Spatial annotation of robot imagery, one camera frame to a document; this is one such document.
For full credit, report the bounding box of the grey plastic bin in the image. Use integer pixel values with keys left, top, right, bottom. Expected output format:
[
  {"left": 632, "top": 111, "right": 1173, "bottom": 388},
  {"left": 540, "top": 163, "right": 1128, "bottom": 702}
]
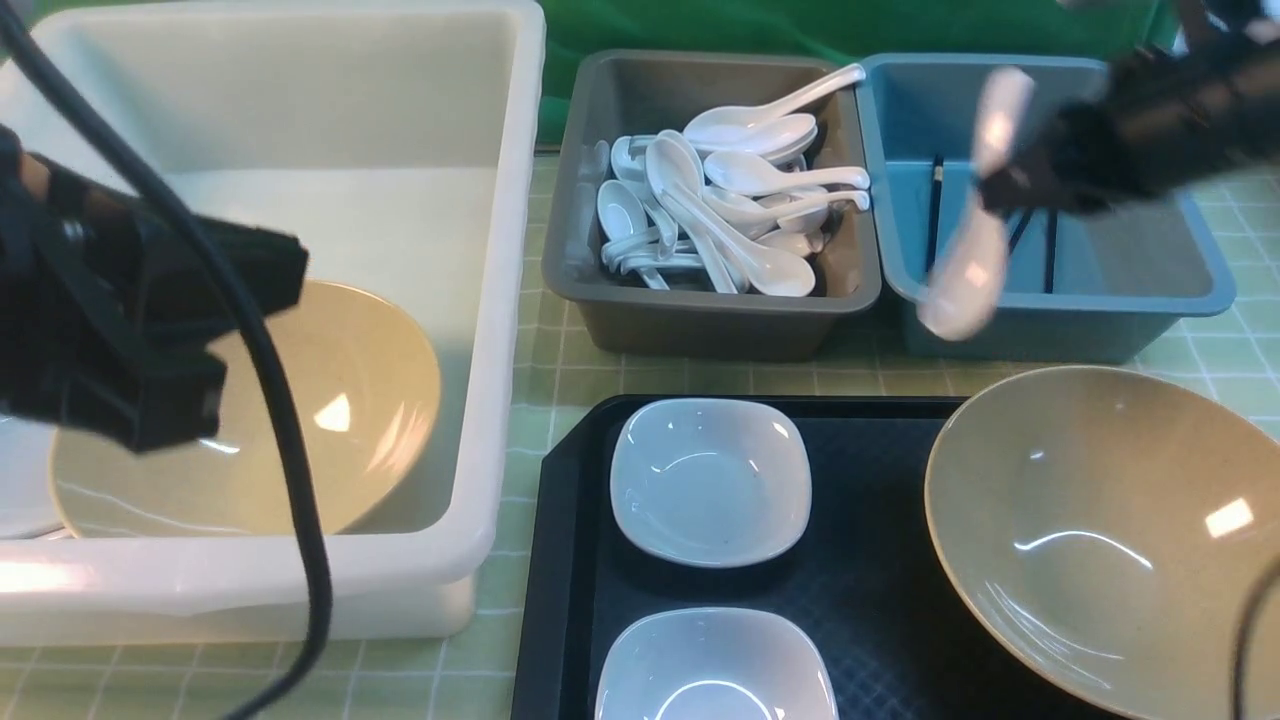
[{"left": 541, "top": 49, "right": 883, "bottom": 363}]

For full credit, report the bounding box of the black left camera cable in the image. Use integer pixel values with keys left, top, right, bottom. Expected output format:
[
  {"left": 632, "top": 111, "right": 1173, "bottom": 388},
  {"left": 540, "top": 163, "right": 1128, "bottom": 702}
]
[{"left": 0, "top": 0, "right": 334, "bottom": 720}]

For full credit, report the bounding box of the tan bowl in tub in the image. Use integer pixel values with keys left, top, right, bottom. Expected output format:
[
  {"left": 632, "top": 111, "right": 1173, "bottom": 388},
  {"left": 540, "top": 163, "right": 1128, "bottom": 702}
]
[{"left": 50, "top": 281, "right": 442, "bottom": 538}]

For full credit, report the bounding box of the white spoon left small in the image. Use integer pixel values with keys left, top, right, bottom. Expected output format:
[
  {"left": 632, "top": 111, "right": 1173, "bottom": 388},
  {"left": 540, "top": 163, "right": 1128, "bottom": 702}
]
[{"left": 596, "top": 179, "right": 678, "bottom": 275}]

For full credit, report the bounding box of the white spoon on bin rim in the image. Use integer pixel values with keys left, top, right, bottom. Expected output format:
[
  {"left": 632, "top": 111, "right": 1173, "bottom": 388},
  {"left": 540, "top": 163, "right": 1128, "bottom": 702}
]
[{"left": 682, "top": 63, "right": 867, "bottom": 155}]

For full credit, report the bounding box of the white spoon front large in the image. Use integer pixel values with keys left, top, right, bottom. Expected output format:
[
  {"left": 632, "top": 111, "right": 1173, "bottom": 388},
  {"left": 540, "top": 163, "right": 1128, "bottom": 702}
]
[{"left": 645, "top": 129, "right": 817, "bottom": 299}]

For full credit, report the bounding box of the white soup spoon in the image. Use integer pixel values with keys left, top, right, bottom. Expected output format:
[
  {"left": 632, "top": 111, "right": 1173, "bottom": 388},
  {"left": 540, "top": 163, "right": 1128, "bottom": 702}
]
[{"left": 916, "top": 67, "right": 1036, "bottom": 342}]

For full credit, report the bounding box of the white spoon middle right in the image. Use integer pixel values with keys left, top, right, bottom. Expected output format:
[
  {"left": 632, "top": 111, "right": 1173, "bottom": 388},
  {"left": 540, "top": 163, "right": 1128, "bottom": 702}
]
[{"left": 703, "top": 151, "right": 870, "bottom": 196}]

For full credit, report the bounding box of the white square dish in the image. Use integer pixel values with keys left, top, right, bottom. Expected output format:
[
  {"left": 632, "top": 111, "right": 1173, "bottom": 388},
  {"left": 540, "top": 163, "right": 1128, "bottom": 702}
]
[
  {"left": 609, "top": 397, "right": 813, "bottom": 570},
  {"left": 594, "top": 607, "right": 838, "bottom": 719}
]

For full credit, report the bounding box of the large white plastic tub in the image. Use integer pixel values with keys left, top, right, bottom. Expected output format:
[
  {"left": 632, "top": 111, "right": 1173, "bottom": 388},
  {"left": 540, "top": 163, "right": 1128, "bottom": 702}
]
[{"left": 3, "top": 1, "right": 545, "bottom": 647}]

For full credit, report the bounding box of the green backdrop cloth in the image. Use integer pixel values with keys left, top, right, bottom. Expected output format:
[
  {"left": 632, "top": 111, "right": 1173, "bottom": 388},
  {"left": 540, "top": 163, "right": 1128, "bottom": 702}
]
[{"left": 0, "top": 0, "right": 1189, "bottom": 147}]

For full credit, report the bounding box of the tan noodle bowl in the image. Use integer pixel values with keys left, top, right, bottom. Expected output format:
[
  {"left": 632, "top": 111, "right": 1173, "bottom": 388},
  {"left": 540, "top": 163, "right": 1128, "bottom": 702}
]
[{"left": 923, "top": 365, "right": 1279, "bottom": 719}]

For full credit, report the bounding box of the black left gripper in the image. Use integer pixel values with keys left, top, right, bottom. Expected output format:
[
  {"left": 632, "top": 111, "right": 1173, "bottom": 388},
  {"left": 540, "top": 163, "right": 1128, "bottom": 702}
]
[{"left": 0, "top": 126, "right": 308, "bottom": 454}]

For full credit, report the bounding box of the green checkered tablecloth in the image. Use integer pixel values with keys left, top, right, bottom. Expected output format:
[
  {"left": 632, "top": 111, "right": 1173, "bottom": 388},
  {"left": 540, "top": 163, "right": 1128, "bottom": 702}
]
[{"left": 3, "top": 156, "right": 1277, "bottom": 719}]

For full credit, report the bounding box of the white dish in tub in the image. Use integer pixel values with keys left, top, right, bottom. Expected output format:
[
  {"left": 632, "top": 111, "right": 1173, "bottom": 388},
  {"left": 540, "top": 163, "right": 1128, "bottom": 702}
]
[{"left": 1, "top": 416, "right": 63, "bottom": 541}]

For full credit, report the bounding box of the black serving tray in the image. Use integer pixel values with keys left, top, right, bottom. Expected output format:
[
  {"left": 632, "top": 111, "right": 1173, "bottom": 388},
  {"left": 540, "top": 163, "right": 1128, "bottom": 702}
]
[{"left": 511, "top": 395, "right": 1108, "bottom": 719}]

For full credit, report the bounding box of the blue plastic bin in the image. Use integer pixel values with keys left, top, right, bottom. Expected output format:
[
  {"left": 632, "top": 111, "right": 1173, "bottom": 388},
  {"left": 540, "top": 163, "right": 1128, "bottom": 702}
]
[{"left": 856, "top": 53, "right": 1236, "bottom": 364}]

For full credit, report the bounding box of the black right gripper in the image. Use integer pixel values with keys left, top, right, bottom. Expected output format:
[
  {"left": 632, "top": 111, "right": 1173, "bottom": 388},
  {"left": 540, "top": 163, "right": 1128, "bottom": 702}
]
[{"left": 978, "top": 20, "right": 1279, "bottom": 215}]

